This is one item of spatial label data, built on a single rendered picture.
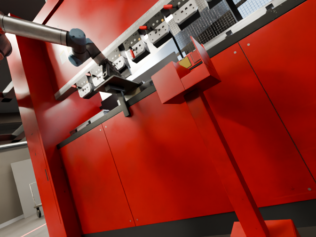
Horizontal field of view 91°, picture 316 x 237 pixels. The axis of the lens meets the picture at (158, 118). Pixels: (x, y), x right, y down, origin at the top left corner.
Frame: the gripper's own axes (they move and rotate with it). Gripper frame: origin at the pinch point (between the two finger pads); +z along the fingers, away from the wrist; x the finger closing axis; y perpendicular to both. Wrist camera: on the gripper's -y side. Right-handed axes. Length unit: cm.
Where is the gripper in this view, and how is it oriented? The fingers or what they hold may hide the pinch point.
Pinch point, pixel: (122, 86)
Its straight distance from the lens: 115.4
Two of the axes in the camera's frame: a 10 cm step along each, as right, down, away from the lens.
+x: -8.1, 4.1, 4.2
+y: 1.0, -6.0, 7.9
